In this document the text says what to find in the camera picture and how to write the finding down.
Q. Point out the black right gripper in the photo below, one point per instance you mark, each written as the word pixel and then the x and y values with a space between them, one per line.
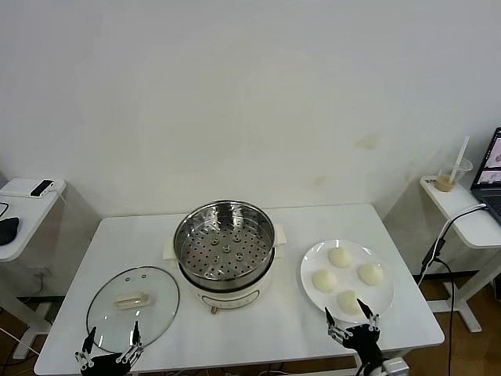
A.
pixel 364 338

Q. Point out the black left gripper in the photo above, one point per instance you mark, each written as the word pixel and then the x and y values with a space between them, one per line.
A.
pixel 105 366

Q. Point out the white steamed baozi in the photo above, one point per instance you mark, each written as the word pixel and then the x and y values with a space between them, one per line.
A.
pixel 371 273
pixel 349 302
pixel 324 280
pixel 339 257

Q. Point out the round glass pot lid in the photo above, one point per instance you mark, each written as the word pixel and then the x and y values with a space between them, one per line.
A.
pixel 156 286

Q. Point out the stainless steel steamer basket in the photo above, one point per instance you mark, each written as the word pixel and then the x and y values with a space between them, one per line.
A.
pixel 223 283

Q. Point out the white round plate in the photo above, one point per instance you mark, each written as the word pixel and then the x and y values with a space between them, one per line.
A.
pixel 313 305

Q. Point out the white electric cooker pot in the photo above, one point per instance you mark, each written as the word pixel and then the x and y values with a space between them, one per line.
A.
pixel 231 301

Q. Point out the white side table with mouse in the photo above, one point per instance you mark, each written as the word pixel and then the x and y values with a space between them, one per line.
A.
pixel 31 219

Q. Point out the white side table with cup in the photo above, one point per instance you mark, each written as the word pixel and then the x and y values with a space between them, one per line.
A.
pixel 469 231

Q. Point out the black computer mouse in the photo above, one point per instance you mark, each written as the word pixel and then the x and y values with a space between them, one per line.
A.
pixel 8 231

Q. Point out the black and white phone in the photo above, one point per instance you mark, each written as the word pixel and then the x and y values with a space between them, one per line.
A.
pixel 42 188

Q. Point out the clear plastic drink cup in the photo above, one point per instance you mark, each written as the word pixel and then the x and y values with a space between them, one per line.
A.
pixel 446 182

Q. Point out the white drinking straw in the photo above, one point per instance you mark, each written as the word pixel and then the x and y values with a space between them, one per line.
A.
pixel 462 154

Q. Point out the black open laptop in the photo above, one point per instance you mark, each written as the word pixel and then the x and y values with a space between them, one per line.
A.
pixel 491 164

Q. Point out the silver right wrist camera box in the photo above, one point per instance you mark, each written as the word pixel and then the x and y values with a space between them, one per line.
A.
pixel 395 366

